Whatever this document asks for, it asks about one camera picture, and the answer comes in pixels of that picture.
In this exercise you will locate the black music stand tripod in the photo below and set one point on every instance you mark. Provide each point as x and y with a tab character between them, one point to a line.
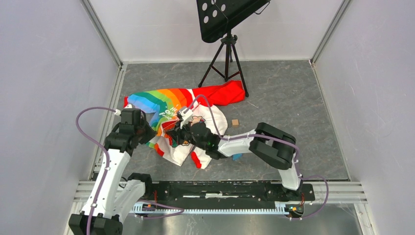
216	20

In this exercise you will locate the small wooden cube block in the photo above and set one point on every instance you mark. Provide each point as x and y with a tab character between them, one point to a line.
235	122

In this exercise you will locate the rainbow cartoon zip jacket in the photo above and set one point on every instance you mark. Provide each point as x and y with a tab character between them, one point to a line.
204	102

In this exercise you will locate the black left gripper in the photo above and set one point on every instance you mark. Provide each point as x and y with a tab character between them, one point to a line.
150	133

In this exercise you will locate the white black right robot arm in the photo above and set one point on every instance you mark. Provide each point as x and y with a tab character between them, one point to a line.
273	146

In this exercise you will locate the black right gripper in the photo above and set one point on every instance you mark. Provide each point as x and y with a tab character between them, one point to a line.
177	132

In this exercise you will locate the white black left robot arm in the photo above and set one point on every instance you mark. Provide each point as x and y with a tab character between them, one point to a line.
105	211

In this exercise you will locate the blue triangular block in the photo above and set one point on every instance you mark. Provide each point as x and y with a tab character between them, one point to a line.
235	157

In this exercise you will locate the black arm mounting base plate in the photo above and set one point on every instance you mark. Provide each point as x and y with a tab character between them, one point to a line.
225	194

